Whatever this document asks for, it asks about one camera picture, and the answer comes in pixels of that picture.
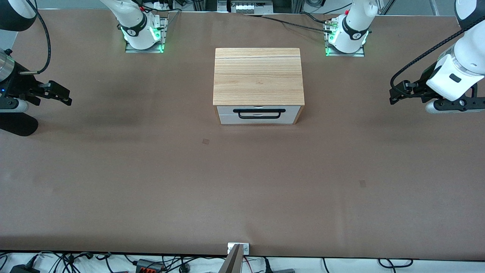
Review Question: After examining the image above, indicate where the white drawer with black handle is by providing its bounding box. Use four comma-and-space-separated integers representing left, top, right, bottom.
218, 106, 300, 120

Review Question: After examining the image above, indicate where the wooden drawer cabinet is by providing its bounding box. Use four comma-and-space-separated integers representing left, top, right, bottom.
213, 48, 305, 126

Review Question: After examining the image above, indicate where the black rounded object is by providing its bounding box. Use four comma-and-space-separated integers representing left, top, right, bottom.
0, 113, 38, 137

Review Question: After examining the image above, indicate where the white power strip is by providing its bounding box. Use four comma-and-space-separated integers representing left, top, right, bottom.
230, 0, 274, 15

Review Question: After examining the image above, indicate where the black adapter with red connectors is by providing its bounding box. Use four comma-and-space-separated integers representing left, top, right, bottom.
136, 259, 163, 273

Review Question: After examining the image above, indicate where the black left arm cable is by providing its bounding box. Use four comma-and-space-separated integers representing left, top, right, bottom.
390, 30, 465, 100

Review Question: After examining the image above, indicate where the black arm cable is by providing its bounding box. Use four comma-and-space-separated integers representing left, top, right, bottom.
390, 30, 465, 100
19, 0, 52, 75

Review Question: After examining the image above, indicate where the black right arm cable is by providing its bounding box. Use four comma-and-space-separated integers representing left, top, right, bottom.
19, 0, 52, 75

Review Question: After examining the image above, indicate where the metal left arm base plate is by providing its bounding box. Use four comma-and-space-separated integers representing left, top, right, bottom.
325, 19, 366, 57

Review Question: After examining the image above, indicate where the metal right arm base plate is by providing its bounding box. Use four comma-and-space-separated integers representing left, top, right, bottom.
125, 17, 169, 53

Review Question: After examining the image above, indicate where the black cable across table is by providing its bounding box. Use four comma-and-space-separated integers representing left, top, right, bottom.
246, 14, 336, 34

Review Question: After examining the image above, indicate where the black looped cable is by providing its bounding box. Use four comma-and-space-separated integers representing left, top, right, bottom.
379, 258, 413, 268

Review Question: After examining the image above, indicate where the small metal bracket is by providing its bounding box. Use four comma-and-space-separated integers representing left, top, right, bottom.
227, 243, 250, 255

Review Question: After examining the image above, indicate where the grey camera mount bar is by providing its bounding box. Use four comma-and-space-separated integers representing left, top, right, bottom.
218, 245, 243, 273

